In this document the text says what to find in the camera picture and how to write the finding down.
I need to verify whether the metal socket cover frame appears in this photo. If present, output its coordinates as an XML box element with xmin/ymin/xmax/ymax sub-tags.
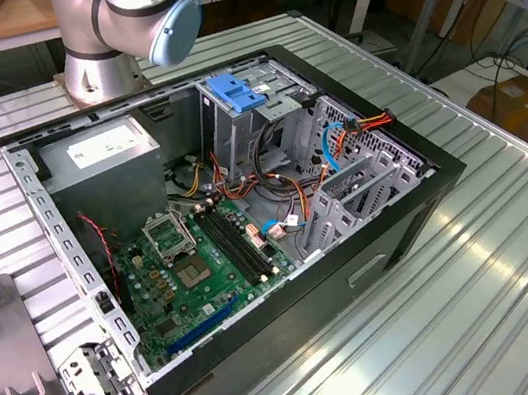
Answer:
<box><xmin>139</xmin><ymin>208</ymin><xmax>201</xmax><ymax>272</ymax></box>

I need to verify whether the beige board connector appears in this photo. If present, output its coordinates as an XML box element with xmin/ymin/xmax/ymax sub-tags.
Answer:
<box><xmin>244</xmin><ymin>221</ymin><xmax>270</xmax><ymax>256</ymax></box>

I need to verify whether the blue wire white plug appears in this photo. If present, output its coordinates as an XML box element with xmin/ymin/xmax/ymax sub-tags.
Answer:
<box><xmin>258</xmin><ymin>213</ymin><xmax>308</xmax><ymax>243</ymax></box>

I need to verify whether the grey power supply box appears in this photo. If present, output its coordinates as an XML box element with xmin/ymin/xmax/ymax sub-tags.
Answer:
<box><xmin>32</xmin><ymin>109</ymin><xmax>177</xmax><ymax>249</ymax></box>

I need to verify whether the orange red wire bundle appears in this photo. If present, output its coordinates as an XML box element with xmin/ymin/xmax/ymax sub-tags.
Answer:
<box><xmin>205</xmin><ymin>136</ymin><xmax>313</xmax><ymax>239</ymax></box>

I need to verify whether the silver optical drive cage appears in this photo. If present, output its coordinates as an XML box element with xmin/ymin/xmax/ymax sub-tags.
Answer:
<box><xmin>189</xmin><ymin>49</ymin><xmax>334</xmax><ymax>190</ymax></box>

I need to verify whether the green motherboard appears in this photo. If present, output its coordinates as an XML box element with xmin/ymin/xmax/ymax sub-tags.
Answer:
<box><xmin>107</xmin><ymin>188</ymin><xmax>310</xmax><ymax>375</ymax></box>

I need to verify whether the CPU socket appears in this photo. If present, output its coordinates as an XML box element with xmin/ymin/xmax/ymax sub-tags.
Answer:
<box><xmin>168</xmin><ymin>251</ymin><xmax>218</xmax><ymax>295</ymax></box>

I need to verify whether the blue plastic drive latch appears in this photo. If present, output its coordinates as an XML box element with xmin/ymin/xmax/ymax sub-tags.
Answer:
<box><xmin>206</xmin><ymin>68</ymin><xmax>271</xmax><ymax>120</ymax></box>

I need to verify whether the blue data wire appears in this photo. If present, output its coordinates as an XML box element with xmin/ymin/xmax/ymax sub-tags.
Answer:
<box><xmin>319</xmin><ymin>118</ymin><xmax>358</xmax><ymax>177</ymax></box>

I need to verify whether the blue expansion slot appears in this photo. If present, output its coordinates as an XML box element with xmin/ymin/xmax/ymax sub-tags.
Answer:
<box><xmin>159</xmin><ymin>296</ymin><xmax>249</xmax><ymax>358</ymax></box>

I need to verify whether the yellow black wire bundle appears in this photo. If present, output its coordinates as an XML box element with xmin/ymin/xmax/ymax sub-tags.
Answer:
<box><xmin>163</xmin><ymin>152</ymin><xmax>212</xmax><ymax>202</ymax></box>

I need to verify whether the red orange power wire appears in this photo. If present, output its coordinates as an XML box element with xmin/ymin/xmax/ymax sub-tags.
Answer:
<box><xmin>314</xmin><ymin>105</ymin><xmax>408</xmax><ymax>183</ymax></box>

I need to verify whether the silver disk bay cage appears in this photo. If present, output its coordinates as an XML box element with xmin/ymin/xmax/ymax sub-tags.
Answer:
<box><xmin>273</xmin><ymin>78</ymin><xmax>450</xmax><ymax>266</ymax></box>

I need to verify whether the black RAM slot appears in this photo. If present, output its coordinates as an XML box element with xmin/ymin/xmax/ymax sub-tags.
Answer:
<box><xmin>193</xmin><ymin>201</ymin><xmax>267</xmax><ymax>292</ymax></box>
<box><xmin>209</xmin><ymin>193</ymin><xmax>283</xmax><ymax>283</ymax></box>
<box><xmin>199</xmin><ymin>198</ymin><xmax>272</xmax><ymax>289</ymax></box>
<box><xmin>205</xmin><ymin>196</ymin><xmax>277</xmax><ymax>286</ymax></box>

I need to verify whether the red black twisted wire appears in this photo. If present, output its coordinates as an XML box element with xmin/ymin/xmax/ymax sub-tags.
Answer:
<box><xmin>76</xmin><ymin>208</ymin><xmax>125</xmax><ymax>308</ymax></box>

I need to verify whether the black PC case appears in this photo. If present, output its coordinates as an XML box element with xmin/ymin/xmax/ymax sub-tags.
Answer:
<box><xmin>0</xmin><ymin>16</ymin><xmax>506</xmax><ymax>395</ymax></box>

